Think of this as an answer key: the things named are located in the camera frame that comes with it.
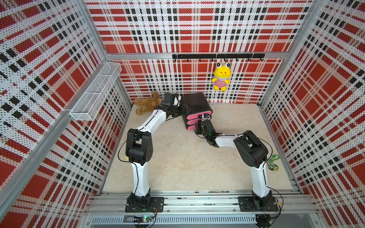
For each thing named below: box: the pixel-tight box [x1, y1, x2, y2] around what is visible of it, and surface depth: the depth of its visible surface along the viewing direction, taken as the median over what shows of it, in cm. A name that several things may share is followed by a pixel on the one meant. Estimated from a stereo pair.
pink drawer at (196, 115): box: [186, 110, 212, 120], surface depth 95 cm
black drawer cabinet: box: [180, 92, 213, 131], surface depth 97 cm
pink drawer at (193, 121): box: [186, 118, 202, 125], surface depth 98 cm
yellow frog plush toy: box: [211, 62, 232, 92], surface depth 95 cm
